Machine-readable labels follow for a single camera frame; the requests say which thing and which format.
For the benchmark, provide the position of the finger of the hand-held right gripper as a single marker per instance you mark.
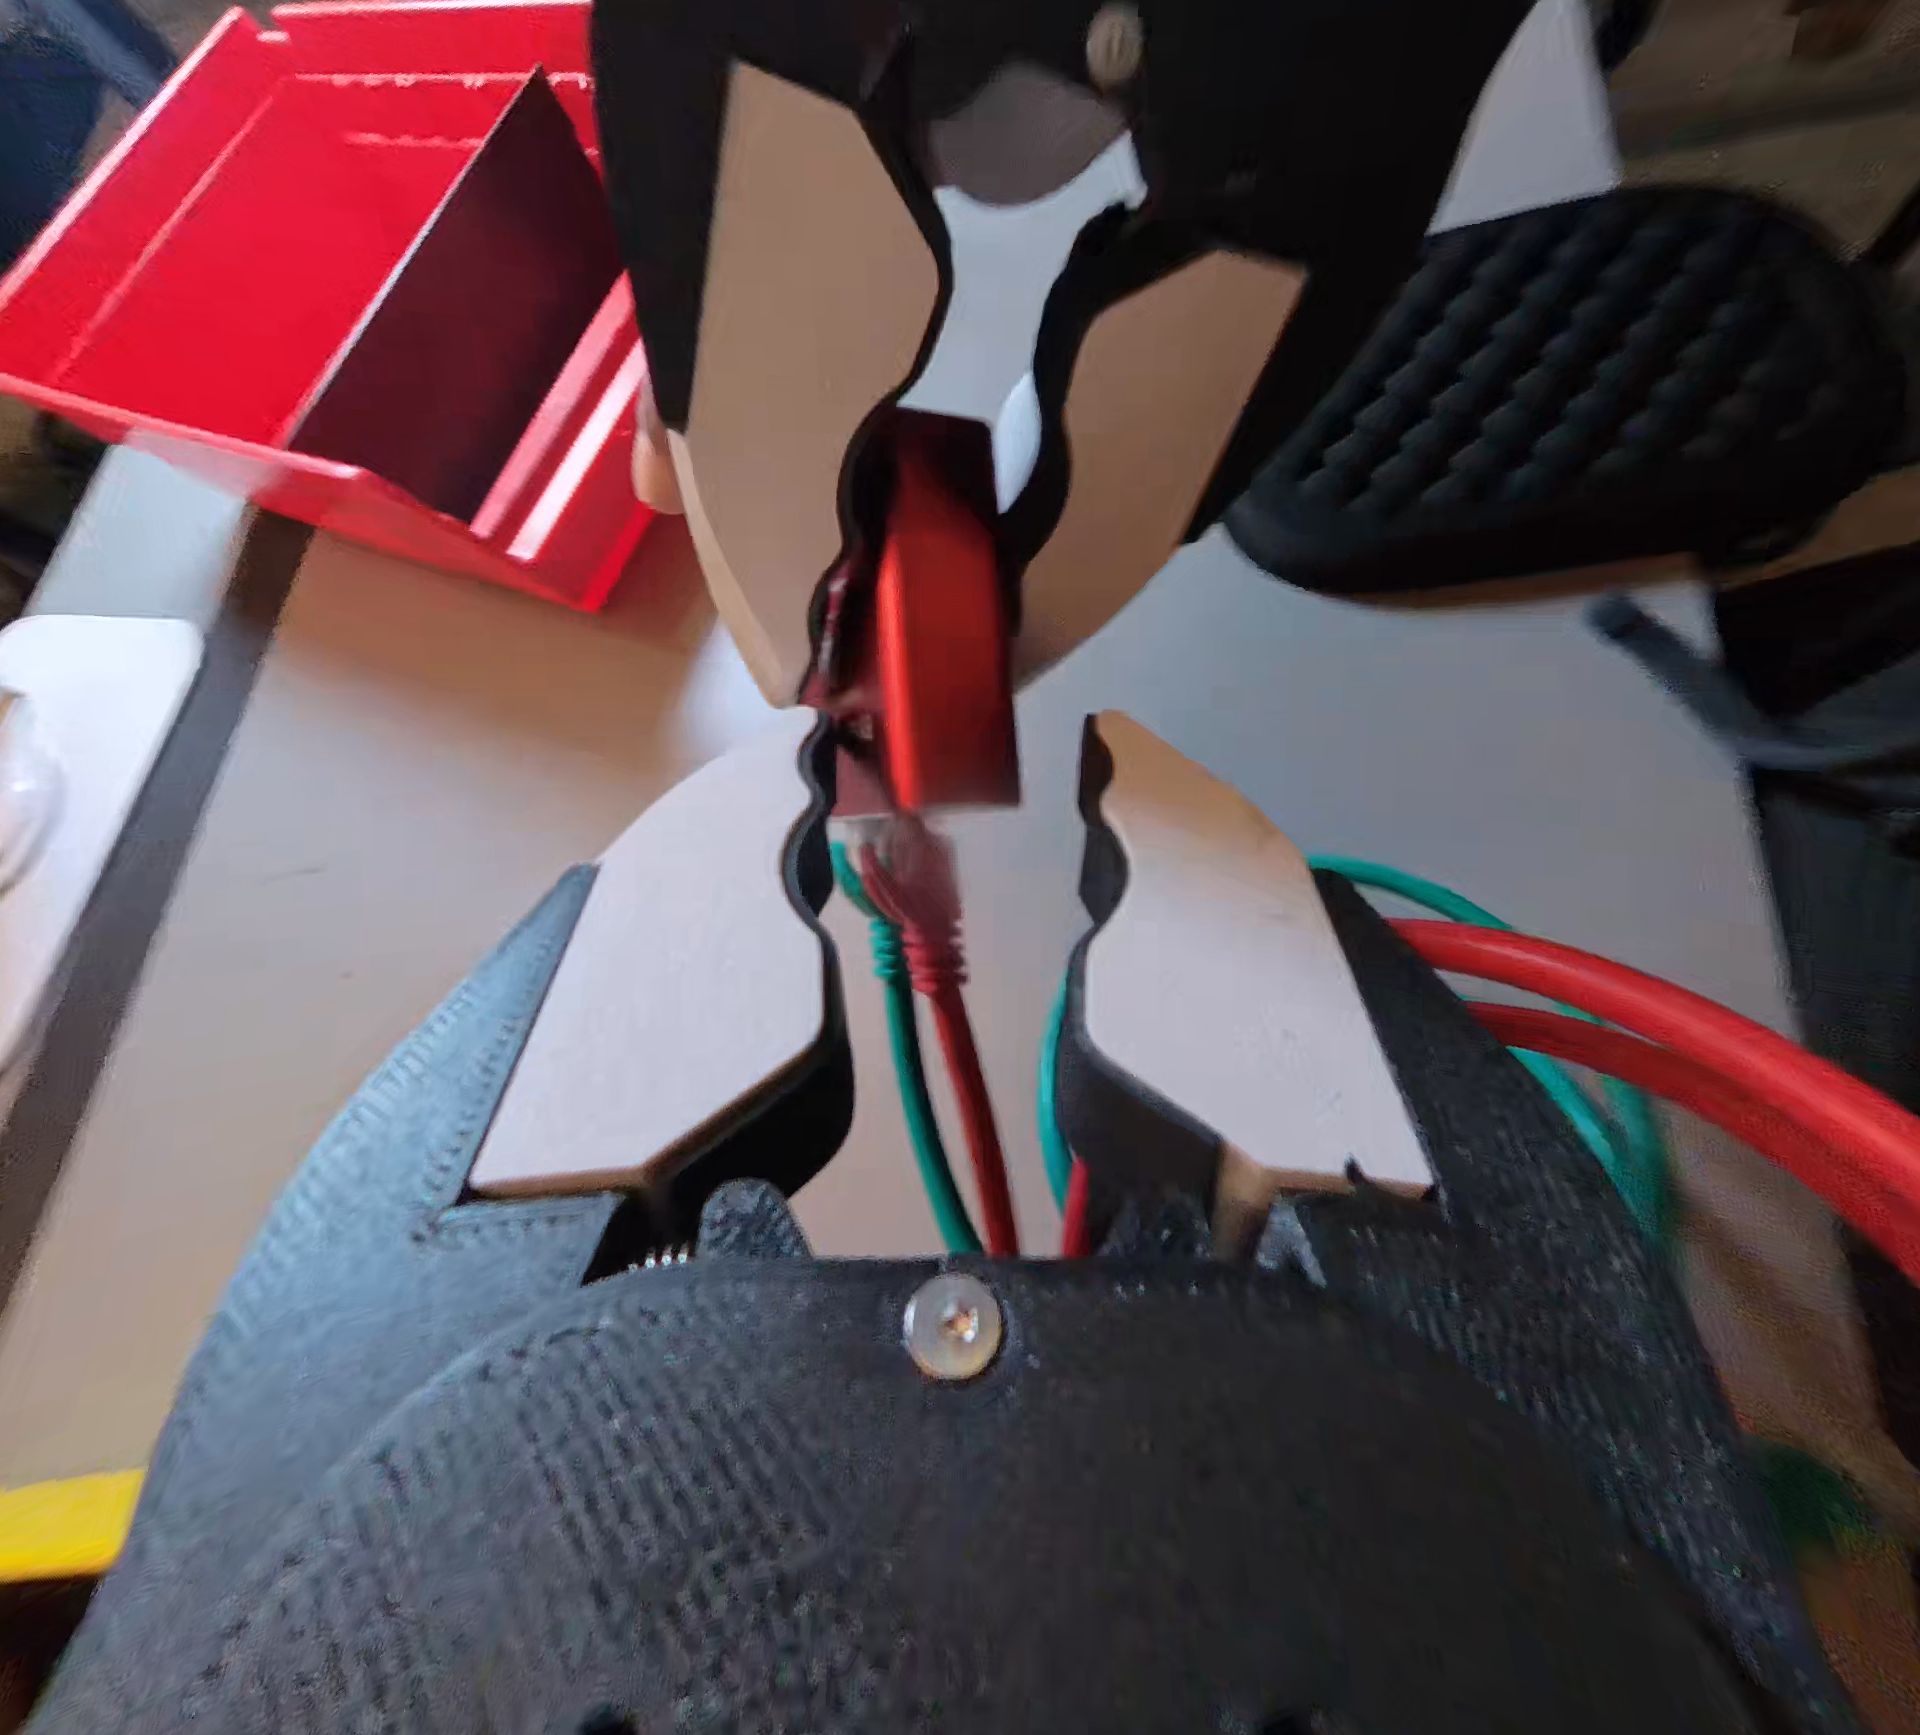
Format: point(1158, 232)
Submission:
point(794, 310)
point(1154, 400)

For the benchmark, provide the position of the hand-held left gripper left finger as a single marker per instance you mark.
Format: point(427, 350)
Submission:
point(661, 1015)

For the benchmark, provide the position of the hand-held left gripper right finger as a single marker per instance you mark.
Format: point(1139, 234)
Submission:
point(1244, 1015)

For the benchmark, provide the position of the red ethernet splitter box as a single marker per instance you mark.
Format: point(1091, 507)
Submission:
point(939, 625)

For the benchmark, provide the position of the red plastic bin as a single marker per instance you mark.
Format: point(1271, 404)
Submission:
point(225, 250)

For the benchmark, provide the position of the yellow plastic bin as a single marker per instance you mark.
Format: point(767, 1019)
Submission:
point(69, 1525)

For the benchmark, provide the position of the black bin divider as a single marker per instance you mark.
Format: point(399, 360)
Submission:
point(481, 310)

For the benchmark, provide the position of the black mesh pad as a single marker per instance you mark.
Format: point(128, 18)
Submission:
point(1574, 384)

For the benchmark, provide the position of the white plastic tray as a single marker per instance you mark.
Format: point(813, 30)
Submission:
point(104, 715)

